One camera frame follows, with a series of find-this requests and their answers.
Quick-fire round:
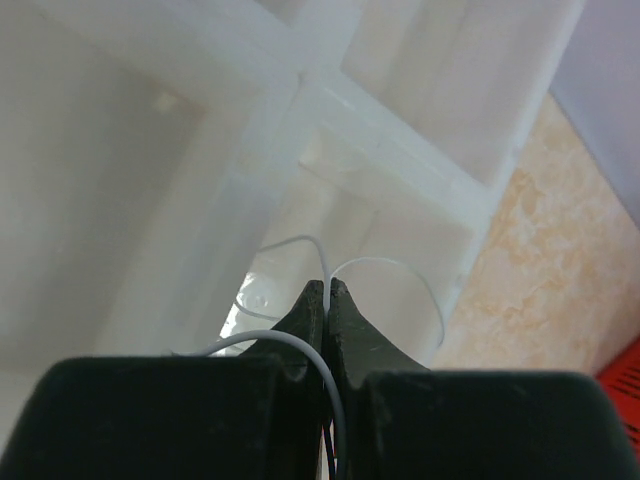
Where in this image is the white wire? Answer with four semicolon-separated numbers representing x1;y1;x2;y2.
199;234;447;474

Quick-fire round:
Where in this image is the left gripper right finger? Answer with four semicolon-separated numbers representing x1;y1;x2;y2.
324;279;639;479

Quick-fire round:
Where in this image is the red plastic basket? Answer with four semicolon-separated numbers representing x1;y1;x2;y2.
597;338;640;457

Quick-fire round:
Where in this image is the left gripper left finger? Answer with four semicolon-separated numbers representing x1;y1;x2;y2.
0;279;326;480

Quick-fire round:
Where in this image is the white compartment tray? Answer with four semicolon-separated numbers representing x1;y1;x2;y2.
0;0;586;386

